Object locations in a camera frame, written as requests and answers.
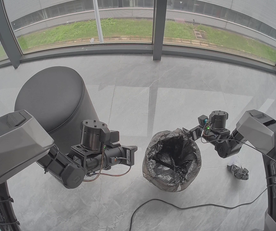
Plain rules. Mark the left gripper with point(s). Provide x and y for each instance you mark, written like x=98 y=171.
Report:
x=118 y=156

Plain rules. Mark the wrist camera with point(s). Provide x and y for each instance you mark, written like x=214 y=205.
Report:
x=114 y=137
x=202 y=119

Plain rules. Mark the crumpled black plastic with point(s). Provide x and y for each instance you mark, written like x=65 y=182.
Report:
x=238 y=172

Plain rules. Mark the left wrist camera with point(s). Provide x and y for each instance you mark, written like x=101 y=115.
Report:
x=114 y=137

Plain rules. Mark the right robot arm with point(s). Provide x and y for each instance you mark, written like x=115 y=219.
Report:
x=256 y=133

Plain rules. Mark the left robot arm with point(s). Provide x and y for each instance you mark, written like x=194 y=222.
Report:
x=15 y=141

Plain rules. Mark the dark grey round chair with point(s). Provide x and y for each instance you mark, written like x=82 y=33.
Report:
x=51 y=97

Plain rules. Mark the black plastic bag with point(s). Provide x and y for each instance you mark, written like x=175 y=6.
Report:
x=171 y=153

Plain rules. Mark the window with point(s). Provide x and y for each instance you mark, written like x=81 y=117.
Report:
x=157 y=20

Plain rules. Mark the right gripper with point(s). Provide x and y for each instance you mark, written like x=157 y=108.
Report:
x=199 y=133

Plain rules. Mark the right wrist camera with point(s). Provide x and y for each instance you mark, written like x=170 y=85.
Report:
x=202 y=119

